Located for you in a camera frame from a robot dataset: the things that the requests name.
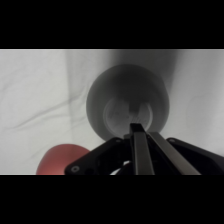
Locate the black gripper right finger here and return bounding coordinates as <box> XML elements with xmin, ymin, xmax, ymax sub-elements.
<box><xmin>147</xmin><ymin>131</ymin><xmax>224</xmax><ymax>176</ymax></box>

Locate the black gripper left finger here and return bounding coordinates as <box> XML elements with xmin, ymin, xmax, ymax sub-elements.
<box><xmin>64</xmin><ymin>123</ymin><xmax>156</xmax><ymax>176</ymax></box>

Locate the grey bowl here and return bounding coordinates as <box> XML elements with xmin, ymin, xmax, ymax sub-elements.
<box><xmin>85</xmin><ymin>63</ymin><xmax>170</xmax><ymax>141</ymax></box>

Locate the red plastic bowl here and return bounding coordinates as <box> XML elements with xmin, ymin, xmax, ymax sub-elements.
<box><xmin>35</xmin><ymin>143</ymin><xmax>92</xmax><ymax>176</ymax></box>

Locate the white wrinkled tablecloth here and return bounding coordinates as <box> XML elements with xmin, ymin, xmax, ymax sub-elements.
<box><xmin>0</xmin><ymin>49</ymin><xmax>224</xmax><ymax>176</ymax></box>

